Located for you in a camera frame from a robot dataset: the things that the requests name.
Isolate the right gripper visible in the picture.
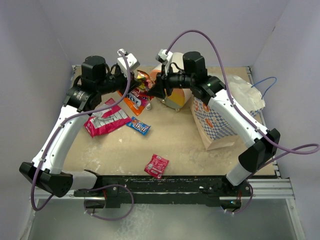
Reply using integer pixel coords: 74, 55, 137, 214
147, 63, 195, 99

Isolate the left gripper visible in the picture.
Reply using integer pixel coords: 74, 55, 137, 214
96, 66, 142, 98

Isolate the orange Fox's candy bag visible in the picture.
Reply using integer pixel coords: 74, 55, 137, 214
124, 70, 155, 116

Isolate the blue m&m's packet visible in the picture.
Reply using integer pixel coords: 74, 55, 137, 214
126, 116, 151, 136

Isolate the pink snack bag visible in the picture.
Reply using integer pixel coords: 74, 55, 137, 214
83, 105, 131, 138

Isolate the checkered paper bag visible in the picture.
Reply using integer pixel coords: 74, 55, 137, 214
190, 75, 268, 151

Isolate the small pink candy packet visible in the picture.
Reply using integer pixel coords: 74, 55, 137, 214
144, 154, 169, 179

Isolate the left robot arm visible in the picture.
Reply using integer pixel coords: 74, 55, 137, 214
19, 49, 140, 198

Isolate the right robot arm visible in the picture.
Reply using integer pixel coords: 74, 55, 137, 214
147, 49, 281, 196

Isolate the small white plastic bar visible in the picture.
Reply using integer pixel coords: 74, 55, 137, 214
145, 103, 152, 110

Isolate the round mini drawer cabinet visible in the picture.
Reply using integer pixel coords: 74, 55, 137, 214
156, 52, 192, 112

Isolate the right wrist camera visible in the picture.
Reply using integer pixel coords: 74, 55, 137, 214
155, 49, 173, 66

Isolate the black table front rail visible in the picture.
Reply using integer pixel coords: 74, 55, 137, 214
74, 175, 252, 208

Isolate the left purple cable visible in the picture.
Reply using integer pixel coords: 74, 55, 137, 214
31, 51, 135, 221

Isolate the purple cable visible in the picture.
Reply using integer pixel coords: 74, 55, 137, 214
166, 29, 320, 216
31, 51, 135, 221

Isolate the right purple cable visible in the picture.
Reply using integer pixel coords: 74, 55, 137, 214
166, 29, 320, 216

